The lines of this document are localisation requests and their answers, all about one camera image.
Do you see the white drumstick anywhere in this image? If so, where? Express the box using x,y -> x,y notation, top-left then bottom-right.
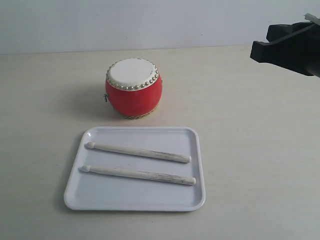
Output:
79,165 -> 197,186
85,141 -> 192,164

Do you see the small red drum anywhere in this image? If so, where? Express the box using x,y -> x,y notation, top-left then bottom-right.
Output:
104,57 -> 163,118

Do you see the white rectangular plastic tray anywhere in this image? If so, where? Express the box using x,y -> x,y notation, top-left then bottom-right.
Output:
63,126 -> 206,212

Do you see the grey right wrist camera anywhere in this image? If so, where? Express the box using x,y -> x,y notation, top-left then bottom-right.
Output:
304,13 -> 320,26

